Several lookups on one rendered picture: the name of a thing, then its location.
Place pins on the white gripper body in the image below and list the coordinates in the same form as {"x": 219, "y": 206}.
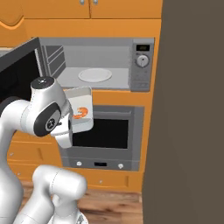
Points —
{"x": 66, "y": 136}

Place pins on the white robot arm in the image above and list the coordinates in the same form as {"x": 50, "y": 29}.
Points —
{"x": 11, "y": 175}

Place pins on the orange shrimp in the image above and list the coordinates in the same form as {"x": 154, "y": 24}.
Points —
{"x": 80, "y": 113}

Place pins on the white tupperware container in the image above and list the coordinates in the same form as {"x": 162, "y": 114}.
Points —
{"x": 82, "y": 99}

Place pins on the black oven door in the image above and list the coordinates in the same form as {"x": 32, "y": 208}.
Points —
{"x": 110, "y": 134}

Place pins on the white microwave turntable plate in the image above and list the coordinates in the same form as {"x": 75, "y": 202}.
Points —
{"x": 95, "y": 75}

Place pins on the black microwave door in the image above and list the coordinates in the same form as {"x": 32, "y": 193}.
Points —
{"x": 17, "y": 73}

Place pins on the grey microwave oven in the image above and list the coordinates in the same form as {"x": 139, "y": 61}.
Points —
{"x": 116, "y": 58}

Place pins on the grey microwave knob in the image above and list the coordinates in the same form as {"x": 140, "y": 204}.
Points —
{"x": 142, "y": 61}

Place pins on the orange cupboard door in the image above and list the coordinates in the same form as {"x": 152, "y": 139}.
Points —
{"x": 125, "y": 8}
{"x": 55, "y": 8}

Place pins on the white oven knob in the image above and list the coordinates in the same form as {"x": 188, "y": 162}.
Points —
{"x": 120, "y": 166}
{"x": 78, "y": 163}

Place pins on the silver drawer knob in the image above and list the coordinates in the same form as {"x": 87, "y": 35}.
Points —
{"x": 100, "y": 181}
{"x": 11, "y": 154}
{"x": 19, "y": 174}

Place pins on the grey built-in oven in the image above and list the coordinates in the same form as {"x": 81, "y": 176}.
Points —
{"x": 135, "y": 137}

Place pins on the dark grey-brown fridge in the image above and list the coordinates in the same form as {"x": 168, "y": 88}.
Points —
{"x": 186, "y": 116}

